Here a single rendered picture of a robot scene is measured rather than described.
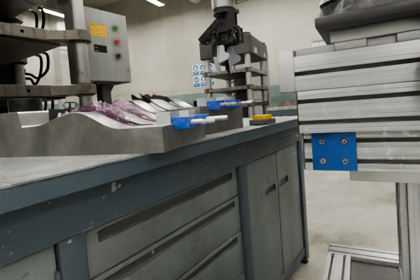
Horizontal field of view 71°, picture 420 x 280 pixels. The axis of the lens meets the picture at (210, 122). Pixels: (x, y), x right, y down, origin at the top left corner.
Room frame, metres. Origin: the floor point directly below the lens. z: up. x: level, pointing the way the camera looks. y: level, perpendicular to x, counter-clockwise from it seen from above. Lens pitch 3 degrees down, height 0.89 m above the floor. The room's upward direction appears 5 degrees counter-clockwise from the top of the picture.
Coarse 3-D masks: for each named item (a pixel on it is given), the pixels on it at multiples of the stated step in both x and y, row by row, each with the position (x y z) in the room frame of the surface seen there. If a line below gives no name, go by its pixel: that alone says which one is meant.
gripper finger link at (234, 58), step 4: (228, 48) 1.05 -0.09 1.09; (232, 48) 1.04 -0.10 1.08; (228, 52) 1.06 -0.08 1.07; (232, 52) 1.05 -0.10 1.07; (232, 56) 1.05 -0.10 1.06; (236, 56) 1.04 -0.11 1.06; (240, 56) 1.04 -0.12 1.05; (228, 60) 1.05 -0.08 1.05; (232, 60) 1.05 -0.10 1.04; (236, 60) 1.05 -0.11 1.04; (240, 60) 1.04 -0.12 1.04; (228, 64) 1.06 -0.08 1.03; (232, 64) 1.06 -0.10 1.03; (228, 68) 1.06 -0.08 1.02; (228, 72) 1.06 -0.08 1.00
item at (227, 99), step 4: (216, 100) 1.03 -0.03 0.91; (224, 100) 1.01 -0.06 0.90; (228, 100) 1.01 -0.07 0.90; (232, 100) 1.00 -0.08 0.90; (236, 100) 1.00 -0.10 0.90; (240, 100) 1.02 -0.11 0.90; (236, 104) 1.00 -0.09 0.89; (240, 104) 1.00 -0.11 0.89; (244, 104) 0.99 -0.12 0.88; (228, 108) 1.03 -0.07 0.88
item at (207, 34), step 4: (216, 20) 1.02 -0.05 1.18; (212, 24) 1.03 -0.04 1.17; (216, 24) 1.02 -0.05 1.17; (208, 28) 1.04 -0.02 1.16; (212, 28) 1.03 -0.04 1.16; (204, 32) 1.06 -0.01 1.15; (208, 32) 1.05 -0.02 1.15; (200, 36) 1.07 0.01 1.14; (204, 36) 1.06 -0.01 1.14; (208, 36) 1.05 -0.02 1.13; (200, 40) 1.07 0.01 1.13; (204, 40) 1.06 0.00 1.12; (208, 40) 1.06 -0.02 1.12; (204, 44) 1.09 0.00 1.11; (208, 44) 1.10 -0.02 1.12
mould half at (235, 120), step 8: (136, 104) 1.04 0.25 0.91; (144, 104) 1.06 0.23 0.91; (160, 104) 1.12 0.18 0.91; (168, 104) 1.15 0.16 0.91; (184, 104) 1.22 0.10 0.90; (152, 112) 1.00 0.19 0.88; (200, 112) 0.88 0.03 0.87; (208, 112) 0.92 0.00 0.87; (216, 112) 0.95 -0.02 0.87; (224, 112) 0.99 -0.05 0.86; (232, 112) 1.04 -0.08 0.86; (240, 112) 1.08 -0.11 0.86; (224, 120) 0.99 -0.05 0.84; (232, 120) 1.03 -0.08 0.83; (240, 120) 1.08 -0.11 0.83; (208, 128) 0.91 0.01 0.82; (216, 128) 0.95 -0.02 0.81; (224, 128) 0.99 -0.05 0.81; (232, 128) 1.03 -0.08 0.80
